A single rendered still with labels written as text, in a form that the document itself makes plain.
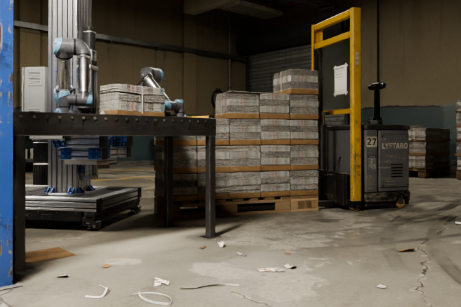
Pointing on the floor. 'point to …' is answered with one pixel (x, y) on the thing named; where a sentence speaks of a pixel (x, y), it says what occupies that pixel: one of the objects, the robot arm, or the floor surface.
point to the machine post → (6, 122)
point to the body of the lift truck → (375, 161)
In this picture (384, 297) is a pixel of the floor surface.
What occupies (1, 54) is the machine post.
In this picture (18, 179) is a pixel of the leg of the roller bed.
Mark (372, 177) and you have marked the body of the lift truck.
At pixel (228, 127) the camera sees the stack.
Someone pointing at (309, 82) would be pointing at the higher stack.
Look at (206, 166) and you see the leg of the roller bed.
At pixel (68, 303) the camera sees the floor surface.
